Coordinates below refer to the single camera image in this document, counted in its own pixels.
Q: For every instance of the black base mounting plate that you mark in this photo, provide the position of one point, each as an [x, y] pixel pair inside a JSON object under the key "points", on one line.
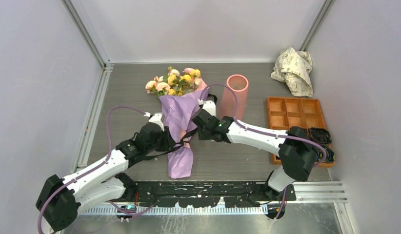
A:
{"points": [[201, 194]]}

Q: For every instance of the pink cylindrical vase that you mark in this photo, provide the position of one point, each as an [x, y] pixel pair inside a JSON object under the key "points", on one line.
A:
{"points": [[239, 84]]}

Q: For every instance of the crumpled printed paper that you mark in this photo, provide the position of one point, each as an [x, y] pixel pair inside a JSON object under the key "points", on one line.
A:
{"points": [[293, 68]]}

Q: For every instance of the purple flower bouquet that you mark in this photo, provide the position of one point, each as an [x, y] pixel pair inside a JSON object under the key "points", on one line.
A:
{"points": [[179, 93]]}

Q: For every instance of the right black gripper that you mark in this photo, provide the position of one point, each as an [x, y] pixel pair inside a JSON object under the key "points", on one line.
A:
{"points": [[202, 136]]}

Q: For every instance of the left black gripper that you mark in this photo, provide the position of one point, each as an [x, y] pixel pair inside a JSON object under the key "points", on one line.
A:
{"points": [[168, 141]]}

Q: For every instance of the black ribbon gold lettering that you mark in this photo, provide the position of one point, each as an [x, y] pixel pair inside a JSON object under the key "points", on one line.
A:
{"points": [[175, 128]]}

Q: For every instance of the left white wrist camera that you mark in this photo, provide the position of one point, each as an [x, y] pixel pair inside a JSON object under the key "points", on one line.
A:
{"points": [[156, 118]]}

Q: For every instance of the rolled black ribbon back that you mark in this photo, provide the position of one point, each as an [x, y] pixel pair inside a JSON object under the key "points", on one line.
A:
{"points": [[320, 136]]}

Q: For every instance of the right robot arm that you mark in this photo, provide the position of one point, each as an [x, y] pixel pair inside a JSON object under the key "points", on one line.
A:
{"points": [[297, 153]]}

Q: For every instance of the rolled black ribbon front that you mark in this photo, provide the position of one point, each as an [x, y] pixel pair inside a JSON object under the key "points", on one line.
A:
{"points": [[330, 155]]}

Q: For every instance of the orange compartment tray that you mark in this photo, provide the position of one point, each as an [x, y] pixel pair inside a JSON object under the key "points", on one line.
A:
{"points": [[286, 112]]}

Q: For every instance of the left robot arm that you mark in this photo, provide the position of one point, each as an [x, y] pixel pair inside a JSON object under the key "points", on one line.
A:
{"points": [[62, 199]]}

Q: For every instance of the rolled black ribbon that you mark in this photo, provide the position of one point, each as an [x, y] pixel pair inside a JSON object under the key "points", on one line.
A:
{"points": [[330, 155], [320, 136]]}

